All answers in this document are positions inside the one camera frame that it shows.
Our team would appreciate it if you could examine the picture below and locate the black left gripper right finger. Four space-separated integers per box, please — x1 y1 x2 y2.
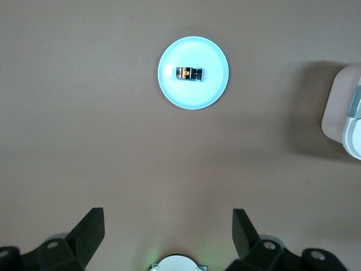
225 208 349 271

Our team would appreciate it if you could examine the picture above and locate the light blue round plate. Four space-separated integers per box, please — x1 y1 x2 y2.
157 36 231 110

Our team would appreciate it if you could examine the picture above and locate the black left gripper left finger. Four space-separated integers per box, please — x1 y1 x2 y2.
0 207 105 271

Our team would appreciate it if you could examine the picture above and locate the orange and black push-button switch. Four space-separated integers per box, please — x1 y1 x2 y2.
173 65 204 82

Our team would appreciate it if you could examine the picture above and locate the white lidded storage box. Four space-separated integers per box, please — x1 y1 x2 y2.
321 62 361 161

